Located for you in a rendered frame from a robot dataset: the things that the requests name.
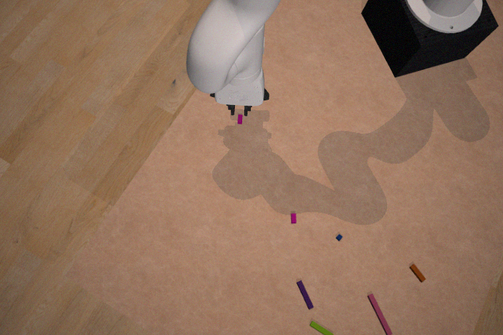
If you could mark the orange-brown rectangular bar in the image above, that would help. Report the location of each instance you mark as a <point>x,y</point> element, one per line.
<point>417,273</point>

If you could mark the pink rod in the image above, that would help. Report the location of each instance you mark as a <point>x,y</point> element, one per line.
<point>379,314</point>

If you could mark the purple rod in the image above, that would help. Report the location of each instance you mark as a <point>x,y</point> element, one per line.
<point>305,295</point>

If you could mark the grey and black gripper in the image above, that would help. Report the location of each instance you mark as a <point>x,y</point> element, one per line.
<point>252,94</point>

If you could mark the lime green rod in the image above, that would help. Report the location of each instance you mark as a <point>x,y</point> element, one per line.
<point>320,328</point>

